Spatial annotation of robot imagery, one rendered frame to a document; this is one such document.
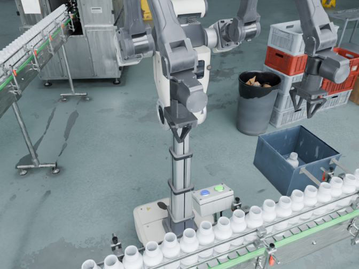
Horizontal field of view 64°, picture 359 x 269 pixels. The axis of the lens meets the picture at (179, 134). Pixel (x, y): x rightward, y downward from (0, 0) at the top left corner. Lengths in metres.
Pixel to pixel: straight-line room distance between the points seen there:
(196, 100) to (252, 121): 2.61
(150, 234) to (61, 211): 0.93
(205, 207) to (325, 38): 0.66
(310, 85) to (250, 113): 2.25
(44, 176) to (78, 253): 0.98
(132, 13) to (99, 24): 3.29
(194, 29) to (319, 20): 0.53
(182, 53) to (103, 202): 2.07
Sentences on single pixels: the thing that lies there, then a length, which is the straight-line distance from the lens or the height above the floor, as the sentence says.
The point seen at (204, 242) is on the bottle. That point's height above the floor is 1.12.
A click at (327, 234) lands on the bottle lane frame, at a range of 1.34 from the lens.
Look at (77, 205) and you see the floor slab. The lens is 2.67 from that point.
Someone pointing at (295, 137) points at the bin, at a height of 0.86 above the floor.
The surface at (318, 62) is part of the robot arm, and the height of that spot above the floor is 1.59.
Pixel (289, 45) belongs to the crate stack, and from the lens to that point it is 3.27.
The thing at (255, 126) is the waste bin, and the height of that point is 0.14.
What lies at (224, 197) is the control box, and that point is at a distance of 1.09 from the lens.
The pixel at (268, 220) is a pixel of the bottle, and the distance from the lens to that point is 1.05.
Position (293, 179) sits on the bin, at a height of 0.87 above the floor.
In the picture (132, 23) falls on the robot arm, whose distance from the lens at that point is 1.03.
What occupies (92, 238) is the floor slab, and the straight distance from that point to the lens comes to 2.42.
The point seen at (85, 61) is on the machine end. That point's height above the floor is 0.40.
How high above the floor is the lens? 1.90
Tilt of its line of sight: 35 degrees down
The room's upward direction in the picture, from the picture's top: straight up
